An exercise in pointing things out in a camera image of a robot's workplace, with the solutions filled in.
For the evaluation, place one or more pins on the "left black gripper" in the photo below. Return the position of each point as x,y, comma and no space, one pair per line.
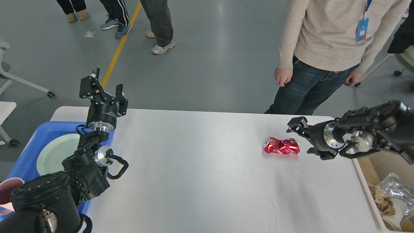
103,113

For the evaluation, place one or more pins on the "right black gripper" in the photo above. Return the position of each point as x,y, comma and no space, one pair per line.
325,137

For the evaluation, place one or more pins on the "brown paper bag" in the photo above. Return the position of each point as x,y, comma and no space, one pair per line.
369,171

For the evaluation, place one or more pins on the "light green plate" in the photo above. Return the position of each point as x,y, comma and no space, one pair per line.
58,150

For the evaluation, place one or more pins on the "silver foil bag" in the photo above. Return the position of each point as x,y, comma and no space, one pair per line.
396,188

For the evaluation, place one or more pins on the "brown paper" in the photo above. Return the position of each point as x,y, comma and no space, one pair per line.
383,202

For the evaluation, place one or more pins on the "white paper cup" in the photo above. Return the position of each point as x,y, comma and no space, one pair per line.
394,221

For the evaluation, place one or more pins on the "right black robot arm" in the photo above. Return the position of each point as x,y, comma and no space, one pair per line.
358,133

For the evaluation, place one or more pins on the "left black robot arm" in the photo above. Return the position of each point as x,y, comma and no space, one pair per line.
48,203

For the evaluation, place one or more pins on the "person in striped trackpants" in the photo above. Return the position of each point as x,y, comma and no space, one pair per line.
117,16

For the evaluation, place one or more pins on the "yellow plate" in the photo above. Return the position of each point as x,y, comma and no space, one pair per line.
42,167

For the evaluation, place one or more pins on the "person in tan boots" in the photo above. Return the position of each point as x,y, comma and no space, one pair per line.
71,6

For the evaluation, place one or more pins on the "person in beige sweater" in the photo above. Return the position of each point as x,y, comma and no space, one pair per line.
318,52

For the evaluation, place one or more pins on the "person in grey trousers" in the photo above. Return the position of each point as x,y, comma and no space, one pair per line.
157,11

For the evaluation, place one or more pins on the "blue plastic tray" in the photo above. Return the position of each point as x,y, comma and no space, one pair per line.
26,167

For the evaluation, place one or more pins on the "white plastic bin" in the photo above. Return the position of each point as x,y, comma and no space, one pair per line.
384,163

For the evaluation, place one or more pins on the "blue id badge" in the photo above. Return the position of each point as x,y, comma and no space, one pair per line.
363,23

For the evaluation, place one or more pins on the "white office chair right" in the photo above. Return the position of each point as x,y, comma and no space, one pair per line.
403,63

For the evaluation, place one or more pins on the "pink mug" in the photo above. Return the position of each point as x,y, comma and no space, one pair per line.
6,188

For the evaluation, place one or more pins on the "black jacket on chair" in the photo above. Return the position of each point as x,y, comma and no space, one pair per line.
404,36

